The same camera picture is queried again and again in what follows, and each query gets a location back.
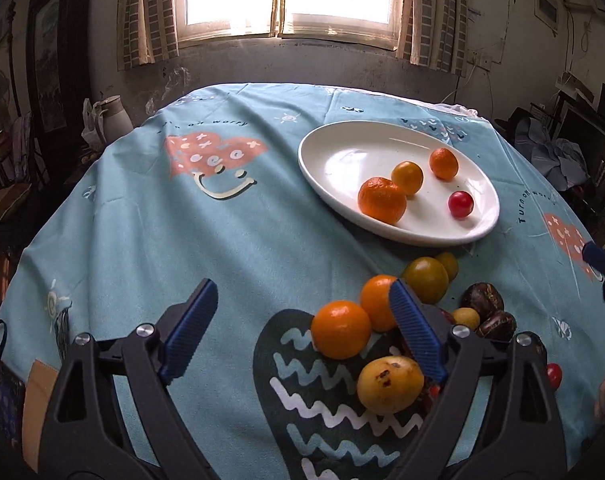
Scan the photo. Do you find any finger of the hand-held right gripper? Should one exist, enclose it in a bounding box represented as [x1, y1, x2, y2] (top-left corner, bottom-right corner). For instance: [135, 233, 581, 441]
[582, 241, 605, 318]

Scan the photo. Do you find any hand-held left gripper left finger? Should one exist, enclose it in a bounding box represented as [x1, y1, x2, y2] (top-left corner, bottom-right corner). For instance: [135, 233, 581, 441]
[40, 278, 219, 480]

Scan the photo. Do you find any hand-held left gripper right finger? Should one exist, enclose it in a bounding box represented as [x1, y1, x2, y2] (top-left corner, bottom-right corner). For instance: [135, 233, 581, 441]
[388, 279, 568, 480]

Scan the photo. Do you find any small yellow loquat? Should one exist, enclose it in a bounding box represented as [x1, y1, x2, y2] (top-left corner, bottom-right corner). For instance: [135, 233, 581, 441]
[449, 306, 481, 332]

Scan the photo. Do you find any smooth orange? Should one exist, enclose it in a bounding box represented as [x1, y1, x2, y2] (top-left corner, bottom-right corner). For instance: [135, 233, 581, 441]
[311, 300, 372, 360]
[359, 274, 400, 332]

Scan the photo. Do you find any green-yellow citrus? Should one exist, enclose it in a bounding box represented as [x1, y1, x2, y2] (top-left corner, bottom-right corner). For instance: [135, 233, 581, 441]
[400, 256, 450, 305]

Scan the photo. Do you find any spotted yellow loquat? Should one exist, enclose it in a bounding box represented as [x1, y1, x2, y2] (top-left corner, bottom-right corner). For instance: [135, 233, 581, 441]
[357, 355, 425, 415]

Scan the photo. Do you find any dark water chestnut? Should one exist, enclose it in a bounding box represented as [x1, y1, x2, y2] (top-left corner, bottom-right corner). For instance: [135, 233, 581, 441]
[461, 283, 505, 317]
[475, 310, 518, 345]

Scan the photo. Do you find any small yellow fruit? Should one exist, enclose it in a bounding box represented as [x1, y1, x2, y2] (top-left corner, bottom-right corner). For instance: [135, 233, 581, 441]
[435, 251, 459, 281]

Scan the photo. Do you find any white oval plate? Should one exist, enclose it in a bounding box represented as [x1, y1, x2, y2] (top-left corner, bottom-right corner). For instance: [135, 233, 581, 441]
[298, 121, 500, 247]

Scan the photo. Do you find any pile of blue clothes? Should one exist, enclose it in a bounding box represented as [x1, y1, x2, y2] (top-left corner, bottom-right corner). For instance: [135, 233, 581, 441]
[512, 115, 590, 191]

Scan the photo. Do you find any large textured mandarin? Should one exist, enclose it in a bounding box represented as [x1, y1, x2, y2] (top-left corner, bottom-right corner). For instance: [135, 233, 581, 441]
[357, 176, 408, 226]

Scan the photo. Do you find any small yellow-orange kumquat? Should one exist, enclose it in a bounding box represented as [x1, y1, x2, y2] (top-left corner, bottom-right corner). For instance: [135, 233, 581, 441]
[391, 160, 424, 196]

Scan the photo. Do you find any small orange kumquat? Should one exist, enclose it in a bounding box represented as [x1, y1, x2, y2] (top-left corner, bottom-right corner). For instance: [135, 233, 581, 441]
[429, 147, 459, 181]

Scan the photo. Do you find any cardboard box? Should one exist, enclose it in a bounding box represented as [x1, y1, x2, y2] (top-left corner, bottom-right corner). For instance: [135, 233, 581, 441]
[21, 358, 60, 473]

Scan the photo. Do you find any white pitcher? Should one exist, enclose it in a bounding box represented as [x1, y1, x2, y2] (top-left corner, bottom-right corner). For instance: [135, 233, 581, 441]
[91, 95, 133, 148]

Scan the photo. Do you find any tan cushion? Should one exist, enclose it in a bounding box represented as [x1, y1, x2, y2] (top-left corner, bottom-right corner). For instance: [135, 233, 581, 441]
[0, 182, 33, 226]

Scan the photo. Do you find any white plastic bag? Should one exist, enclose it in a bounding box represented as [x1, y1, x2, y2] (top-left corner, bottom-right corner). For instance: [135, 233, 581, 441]
[81, 98, 103, 150]

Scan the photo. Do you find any checked curtain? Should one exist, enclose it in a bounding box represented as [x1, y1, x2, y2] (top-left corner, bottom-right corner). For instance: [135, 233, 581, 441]
[116, 0, 180, 71]
[395, 0, 470, 76]

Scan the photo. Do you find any dark wooden cabinet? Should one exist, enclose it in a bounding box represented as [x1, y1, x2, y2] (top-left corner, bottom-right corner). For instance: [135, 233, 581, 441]
[25, 0, 96, 196]

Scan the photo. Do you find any wall vent frame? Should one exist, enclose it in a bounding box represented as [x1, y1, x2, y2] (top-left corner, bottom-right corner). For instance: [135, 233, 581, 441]
[535, 0, 563, 36]

